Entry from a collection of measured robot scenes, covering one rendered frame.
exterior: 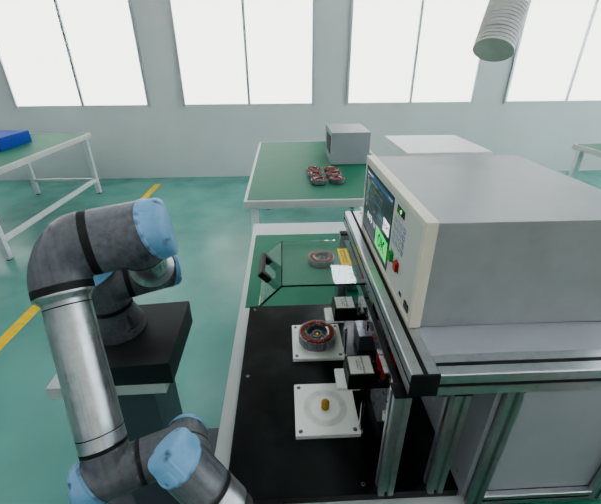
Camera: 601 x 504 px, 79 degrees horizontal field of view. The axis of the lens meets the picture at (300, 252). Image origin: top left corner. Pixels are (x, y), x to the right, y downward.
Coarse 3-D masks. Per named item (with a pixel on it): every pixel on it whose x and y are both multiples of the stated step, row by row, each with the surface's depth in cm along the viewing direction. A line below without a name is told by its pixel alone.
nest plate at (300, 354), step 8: (296, 328) 116; (336, 328) 116; (296, 336) 113; (336, 336) 112; (296, 344) 109; (336, 344) 109; (296, 352) 106; (304, 352) 106; (312, 352) 106; (320, 352) 106; (328, 352) 106; (336, 352) 106; (296, 360) 104; (304, 360) 105; (312, 360) 105; (320, 360) 105; (328, 360) 105
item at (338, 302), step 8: (336, 296) 107; (344, 296) 107; (352, 296) 107; (336, 304) 104; (344, 304) 104; (352, 304) 104; (328, 312) 107; (336, 312) 102; (344, 312) 102; (352, 312) 103; (376, 312) 104; (328, 320) 104; (336, 320) 103; (344, 320) 103; (352, 320) 104; (368, 328) 106
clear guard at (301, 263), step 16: (304, 240) 108; (320, 240) 108; (336, 240) 108; (272, 256) 105; (288, 256) 99; (304, 256) 99; (320, 256) 99; (336, 256) 99; (352, 256) 99; (272, 272) 96; (288, 272) 92; (304, 272) 92; (320, 272) 92; (336, 272) 92; (352, 272) 91; (272, 288) 89
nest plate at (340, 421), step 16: (304, 384) 96; (320, 384) 96; (304, 400) 91; (320, 400) 91; (336, 400) 91; (352, 400) 91; (304, 416) 87; (320, 416) 87; (336, 416) 87; (352, 416) 87; (304, 432) 84; (320, 432) 84; (336, 432) 84; (352, 432) 84
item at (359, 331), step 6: (360, 324) 111; (354, 330) 114; (360, 330) 108; (360, 336) 106; (366, 336) 106; (360, 342) 107; (366, 342) 107; (372, 342) 107; (360, 348) 108; (366, 348) 108; (372, 348) 109
